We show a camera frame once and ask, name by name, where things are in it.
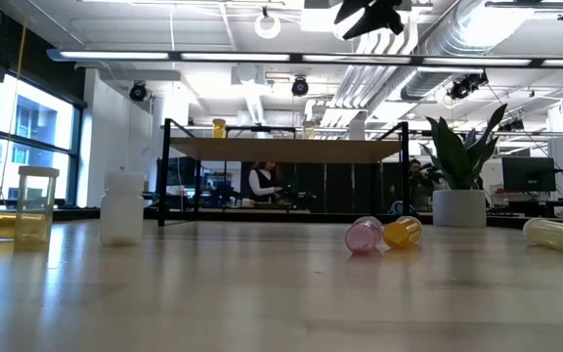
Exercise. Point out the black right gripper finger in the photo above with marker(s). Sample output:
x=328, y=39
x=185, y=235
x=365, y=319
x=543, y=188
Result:
x=390, y=17
x=357, y=17

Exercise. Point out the pink pill bottle white cap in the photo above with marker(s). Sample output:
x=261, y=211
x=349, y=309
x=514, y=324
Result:
x=362, y=235

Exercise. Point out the black partition panel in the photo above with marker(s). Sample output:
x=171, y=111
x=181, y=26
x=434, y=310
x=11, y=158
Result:
x=340, y=188

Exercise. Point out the person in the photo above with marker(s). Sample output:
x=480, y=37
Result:
x=420, y=188
x=264, y=186

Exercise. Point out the snake plant white pot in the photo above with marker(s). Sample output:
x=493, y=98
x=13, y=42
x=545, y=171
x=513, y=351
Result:
x=459, y=207

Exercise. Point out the black computer monitor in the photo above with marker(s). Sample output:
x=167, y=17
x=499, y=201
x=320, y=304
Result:
x=528, y=174

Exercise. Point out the overhead LED light bar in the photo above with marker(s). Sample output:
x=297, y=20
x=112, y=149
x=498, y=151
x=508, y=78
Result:
x=115, y=55

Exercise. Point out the large window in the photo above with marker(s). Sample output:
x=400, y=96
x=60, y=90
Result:
x=42, y=122

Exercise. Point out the silver ventilation duct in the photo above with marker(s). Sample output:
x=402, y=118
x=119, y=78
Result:
x=457, y=39

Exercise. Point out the black ceiling camera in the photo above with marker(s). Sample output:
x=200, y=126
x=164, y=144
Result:
x=138, y=91
x=299, y=86
x=467, y=87

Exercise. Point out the wooden shelf black metal frame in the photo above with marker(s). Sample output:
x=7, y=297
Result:
x=286, y=150

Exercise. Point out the black metal rig frame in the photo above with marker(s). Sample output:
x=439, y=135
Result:
x=81, y=214

